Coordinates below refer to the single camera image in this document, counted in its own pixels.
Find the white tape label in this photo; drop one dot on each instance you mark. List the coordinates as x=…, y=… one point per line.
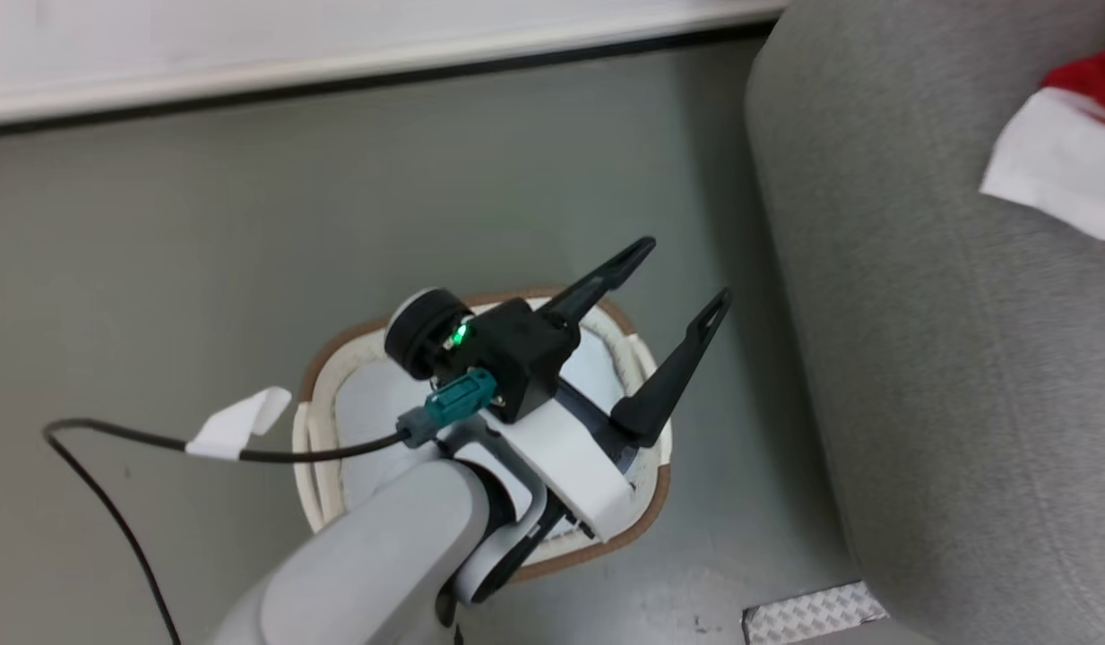
x=238, y=425

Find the silver tread plate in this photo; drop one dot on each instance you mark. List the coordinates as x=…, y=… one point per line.
x=812, y=614

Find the cream plastic laundry basket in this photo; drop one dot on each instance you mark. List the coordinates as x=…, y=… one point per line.
x=337, y=381

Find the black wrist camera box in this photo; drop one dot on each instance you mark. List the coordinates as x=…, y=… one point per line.
x=516, y=349

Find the white baseboard strip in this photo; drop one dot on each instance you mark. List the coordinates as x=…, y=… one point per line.
x=247, y=79

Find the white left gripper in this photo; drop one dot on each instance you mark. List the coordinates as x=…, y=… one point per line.
x=570, y=461

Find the grey fabric sofa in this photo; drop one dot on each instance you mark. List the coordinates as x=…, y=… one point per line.
x=946, y=358

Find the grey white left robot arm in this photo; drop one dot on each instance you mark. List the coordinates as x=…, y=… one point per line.
x=382, y=555

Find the red and white hoodie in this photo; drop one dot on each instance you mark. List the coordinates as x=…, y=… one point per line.
x=1063, y=161

